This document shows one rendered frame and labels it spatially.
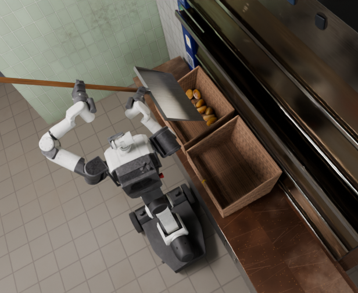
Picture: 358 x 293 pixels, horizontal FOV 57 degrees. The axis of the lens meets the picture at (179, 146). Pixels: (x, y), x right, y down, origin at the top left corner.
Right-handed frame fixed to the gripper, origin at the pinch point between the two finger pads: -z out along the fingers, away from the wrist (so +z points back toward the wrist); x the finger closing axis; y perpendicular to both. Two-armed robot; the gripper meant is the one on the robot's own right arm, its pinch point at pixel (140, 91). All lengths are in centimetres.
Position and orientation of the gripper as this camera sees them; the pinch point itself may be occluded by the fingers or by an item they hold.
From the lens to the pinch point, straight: 228.4
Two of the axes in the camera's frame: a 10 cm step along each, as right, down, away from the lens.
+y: -8.9, -3.9, -2.3
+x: 4.5, -6.8, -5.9
